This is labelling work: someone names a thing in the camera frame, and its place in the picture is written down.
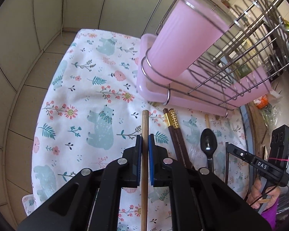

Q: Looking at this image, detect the pink utensil cup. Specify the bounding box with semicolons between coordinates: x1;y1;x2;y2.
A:
144;0;229;85

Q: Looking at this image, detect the dark chopstick gold cap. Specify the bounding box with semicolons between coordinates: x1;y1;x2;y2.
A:
163;109;193;169

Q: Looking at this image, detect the orange white snack bag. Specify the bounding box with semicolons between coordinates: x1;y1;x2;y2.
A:
253;95;269;109

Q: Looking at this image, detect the black chopstick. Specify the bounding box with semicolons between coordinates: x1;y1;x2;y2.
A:
225;142;229;185

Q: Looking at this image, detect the black plastic spoon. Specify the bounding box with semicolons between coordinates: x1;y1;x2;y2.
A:
200;128;217;173

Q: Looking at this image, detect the floral bear tablecloth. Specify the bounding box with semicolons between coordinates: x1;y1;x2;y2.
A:
22;29;246;230

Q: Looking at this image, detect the metal wire dish rack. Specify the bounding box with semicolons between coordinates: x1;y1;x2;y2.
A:
140;0;289;118

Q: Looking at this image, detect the light wooden chopstick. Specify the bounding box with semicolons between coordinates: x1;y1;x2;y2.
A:
141;110;149;231
205;114;210;129

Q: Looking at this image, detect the pink drip tray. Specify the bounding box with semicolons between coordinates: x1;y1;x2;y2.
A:
137;33;272;117

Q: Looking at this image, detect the person's right hand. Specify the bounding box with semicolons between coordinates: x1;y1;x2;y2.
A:
247;178;281;210

